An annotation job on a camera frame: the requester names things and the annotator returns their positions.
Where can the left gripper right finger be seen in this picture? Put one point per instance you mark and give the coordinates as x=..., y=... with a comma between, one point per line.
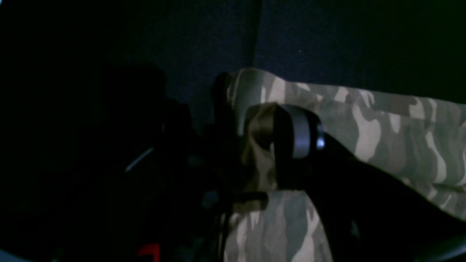
x=367, y=215

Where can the camouflage t-shirt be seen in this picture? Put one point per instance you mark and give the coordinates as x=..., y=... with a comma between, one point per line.
x=419, y=141

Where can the black table cloth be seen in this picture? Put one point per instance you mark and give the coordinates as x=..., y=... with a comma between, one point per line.
x=70, y=68

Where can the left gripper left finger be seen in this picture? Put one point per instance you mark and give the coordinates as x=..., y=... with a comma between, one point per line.
x=164, y=203

